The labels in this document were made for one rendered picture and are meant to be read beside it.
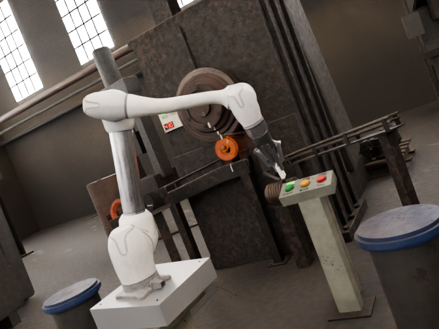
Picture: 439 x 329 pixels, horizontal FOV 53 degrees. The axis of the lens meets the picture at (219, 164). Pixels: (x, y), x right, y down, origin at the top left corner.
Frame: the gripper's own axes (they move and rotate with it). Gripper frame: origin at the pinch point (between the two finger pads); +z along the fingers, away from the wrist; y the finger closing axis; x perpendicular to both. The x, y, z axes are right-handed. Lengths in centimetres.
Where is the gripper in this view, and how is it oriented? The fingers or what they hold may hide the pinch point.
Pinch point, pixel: (280, 170)
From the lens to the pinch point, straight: 191.9
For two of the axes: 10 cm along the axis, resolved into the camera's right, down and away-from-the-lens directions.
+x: -2.8, 5.5, -7.8
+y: -8.2, 2.8, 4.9
